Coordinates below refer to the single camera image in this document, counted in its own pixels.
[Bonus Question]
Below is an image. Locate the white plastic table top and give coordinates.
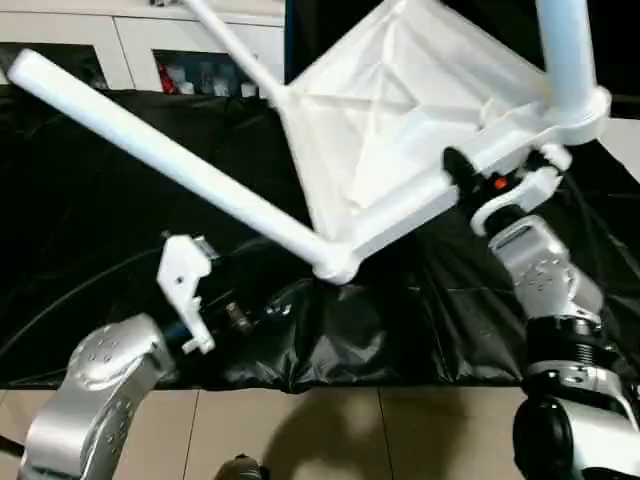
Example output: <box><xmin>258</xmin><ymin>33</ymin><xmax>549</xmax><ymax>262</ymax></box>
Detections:
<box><xmin>274</xmin><ymin>0</ymin><xmax>613</xmax><ymax>287</ymax></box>

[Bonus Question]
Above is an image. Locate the white plastic table leg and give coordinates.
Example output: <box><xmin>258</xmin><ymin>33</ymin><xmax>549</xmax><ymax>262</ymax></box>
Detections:
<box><xmin>534</xmin><ymin>0</ymin><xmax>603</xmax><ymax>119</ymax></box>
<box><xmin>4</xmin><ymin>47</ymin><xmax>353</xmax><ymax>283</ymax></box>
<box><xmin>184</xmin><ymin>0</ymin><xmax>289</xmax><ymax>107</ymax></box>

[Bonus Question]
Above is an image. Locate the white flat board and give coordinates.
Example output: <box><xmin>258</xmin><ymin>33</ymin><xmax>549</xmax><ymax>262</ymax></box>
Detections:
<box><xmin>598</xmin><ymin>114</ymin><xmax>640</xmax><ymax>183</ymax></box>

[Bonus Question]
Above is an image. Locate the dark robot torso part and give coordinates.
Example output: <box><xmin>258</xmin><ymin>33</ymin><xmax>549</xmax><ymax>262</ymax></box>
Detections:
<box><xmin>214</xmin><ymin>457</ymin><xmax>269</xmax><ymax>480</ymax></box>

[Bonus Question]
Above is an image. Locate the black plastic mat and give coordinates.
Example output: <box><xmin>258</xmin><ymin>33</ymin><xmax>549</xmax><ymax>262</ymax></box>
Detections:
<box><xmin>0</xmin><ymin>88</ymin><xmax>640</xmax><ymax>393</ymax></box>

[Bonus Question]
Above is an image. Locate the white glass-door cabinet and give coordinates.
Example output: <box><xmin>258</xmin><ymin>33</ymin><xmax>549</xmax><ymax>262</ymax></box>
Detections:
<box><xmin>0</xmin><ymin>0</ymin><xmax>287</xmax><ymax>99</ymax></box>

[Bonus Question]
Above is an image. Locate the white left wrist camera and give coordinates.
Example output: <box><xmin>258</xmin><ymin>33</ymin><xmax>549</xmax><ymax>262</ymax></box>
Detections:
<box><xmin>156</xmin><ymin>232</ymin><xmax>220</xmax><ymax>357</ymax></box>

